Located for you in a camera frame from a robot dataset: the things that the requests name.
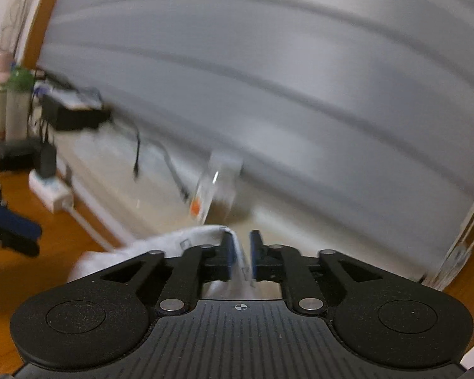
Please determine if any black box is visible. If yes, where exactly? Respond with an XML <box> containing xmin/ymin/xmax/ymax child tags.
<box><xmin>40</xmin><ymin>94</ymin><xmax>112</xmax><ymax>132</ymax></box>

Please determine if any black power adapter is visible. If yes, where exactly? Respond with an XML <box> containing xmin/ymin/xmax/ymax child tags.
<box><xmin>33</xmin><ymin>141</ymin><xmax>58</xmax><ymax>179</ymax></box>

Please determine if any white power strip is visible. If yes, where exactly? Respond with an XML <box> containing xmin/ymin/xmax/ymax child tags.
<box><xmin>27</xmin><ymin>171</ymin><xmax>76</xmax><ymax>214</ymax></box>

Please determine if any white power cord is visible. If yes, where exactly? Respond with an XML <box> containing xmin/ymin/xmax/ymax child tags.
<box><xmin>68</xmin><ymin>204</ymin><xmax>121</xmax><ymax>250</ymax></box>

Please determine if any green cap bottle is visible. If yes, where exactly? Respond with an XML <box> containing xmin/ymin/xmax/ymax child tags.
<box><xmin>5</xmin><ymin>66</ymin><xmax>35</xmax><ymax>142</ymax></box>

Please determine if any black cable with black plug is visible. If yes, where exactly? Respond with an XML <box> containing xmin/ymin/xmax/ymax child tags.
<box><xmin>111</xmin><ymin>116</ymin><xmax>143</xmax><ymax>182</ymax></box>

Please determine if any white patterned garment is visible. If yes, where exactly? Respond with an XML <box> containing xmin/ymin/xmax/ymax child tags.
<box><xmin>69</xmin><ymin>225</ymin><xmax>279</xmax><ymax>301</ymax></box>

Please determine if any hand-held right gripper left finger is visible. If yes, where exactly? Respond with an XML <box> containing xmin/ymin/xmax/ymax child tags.
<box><xmin>68</xmin><ymin>232</ymin><xmax>240</xmax><ymax>316</ymax></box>

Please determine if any grey window blind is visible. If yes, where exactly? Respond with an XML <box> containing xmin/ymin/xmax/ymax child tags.
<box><xmin>35</xmin><ymin>0</ymin><xmax>474</xmax><ymax>281</ymax></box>

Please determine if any beige windowsill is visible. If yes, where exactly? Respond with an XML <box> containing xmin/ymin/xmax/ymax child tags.
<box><xmin>57</xmin><ymin>126</ymin><xmax>439</xmax><ymax>285</ymax></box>

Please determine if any cable with grey plug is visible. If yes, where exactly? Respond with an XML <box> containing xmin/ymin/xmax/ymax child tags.
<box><xmin>152</xmin><ymin>142</ymin><xmax>192</xmax><ymax>203</ymax></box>

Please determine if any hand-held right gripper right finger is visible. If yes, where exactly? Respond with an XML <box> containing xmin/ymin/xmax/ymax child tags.
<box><xmin>250</xmin><ymin>230</ymin><xmax>413</xmax><ymax>316</ymax></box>

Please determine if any clear jar with orange label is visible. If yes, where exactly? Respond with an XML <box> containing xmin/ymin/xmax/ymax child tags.
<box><xmin>189</xmin><ymin>149</ymin><xmax>245</xmax><ymax>224</ymax></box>

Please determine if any patterned curtain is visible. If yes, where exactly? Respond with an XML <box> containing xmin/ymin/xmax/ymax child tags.
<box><xmin>0</xmin><ymin>0</ymin><xmax>38</xmax><ymax>54</ymax></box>

